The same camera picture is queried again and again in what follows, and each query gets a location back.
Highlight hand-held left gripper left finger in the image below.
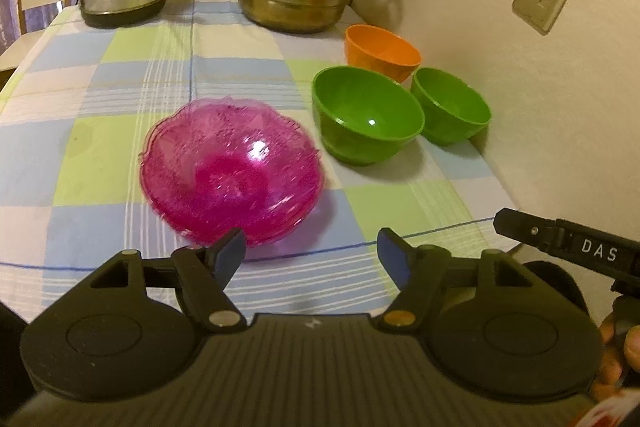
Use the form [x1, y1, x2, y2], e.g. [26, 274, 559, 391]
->
[90, 228, 247, 333]

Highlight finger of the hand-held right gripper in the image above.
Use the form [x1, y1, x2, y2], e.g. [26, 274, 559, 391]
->
[494, 208, 560, 253]

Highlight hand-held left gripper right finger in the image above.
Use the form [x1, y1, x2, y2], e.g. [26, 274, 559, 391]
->
[377, 228, 526, 328]

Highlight pink glass plate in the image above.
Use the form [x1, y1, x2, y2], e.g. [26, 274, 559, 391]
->
[167, 202, 321, 249]
[139, 97, 323, 233]
[150, 177, 326, 240]

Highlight small green plastic bowl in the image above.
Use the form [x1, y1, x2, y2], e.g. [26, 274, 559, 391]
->
[410, 67, 492, 146]

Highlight large green plastic bowl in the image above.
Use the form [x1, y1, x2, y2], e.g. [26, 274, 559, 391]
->
[312, 66, 426, 166]

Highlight orange plastic bowl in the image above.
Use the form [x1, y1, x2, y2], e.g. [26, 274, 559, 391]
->
[344, 24, 422, 84]

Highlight person's right hand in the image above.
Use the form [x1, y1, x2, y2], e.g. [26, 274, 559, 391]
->
[592, 312, 640, 400]

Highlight pastel checkered tablecloth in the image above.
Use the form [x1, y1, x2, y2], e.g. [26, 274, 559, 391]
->
[0, 0, 521, 323]

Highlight beige wall socket plate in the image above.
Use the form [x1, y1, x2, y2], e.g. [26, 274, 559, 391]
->
[511, 0, 570, 36]

